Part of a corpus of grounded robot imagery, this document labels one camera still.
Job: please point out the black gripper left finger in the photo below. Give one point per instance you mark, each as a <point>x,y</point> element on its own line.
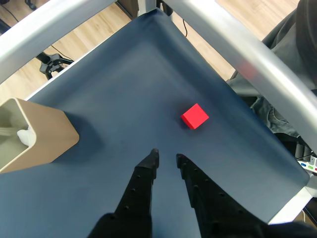
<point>138,198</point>

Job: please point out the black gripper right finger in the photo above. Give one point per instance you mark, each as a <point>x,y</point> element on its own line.
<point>213,208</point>

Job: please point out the red cube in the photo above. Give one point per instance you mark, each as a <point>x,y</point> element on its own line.
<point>195,115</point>

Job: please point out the beige square box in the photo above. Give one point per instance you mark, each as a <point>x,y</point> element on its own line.
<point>52,134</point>

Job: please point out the dark blue table mat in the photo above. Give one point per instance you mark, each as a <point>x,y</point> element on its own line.
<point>123,94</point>

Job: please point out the white cloth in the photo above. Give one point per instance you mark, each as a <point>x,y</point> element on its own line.
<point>26,136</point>

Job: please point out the black tripod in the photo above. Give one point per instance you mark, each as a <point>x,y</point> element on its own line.
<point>50,64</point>

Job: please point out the person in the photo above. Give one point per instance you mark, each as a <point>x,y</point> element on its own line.
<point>294,37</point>

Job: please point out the dark furniture panel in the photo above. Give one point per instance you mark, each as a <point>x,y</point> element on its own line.
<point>127,7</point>

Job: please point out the silver aluminium frame rail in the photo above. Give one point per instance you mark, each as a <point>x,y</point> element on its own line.
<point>49,29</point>
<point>235,42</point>

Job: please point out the grey vertical frame post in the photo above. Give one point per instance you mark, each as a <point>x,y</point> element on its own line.
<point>147,5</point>

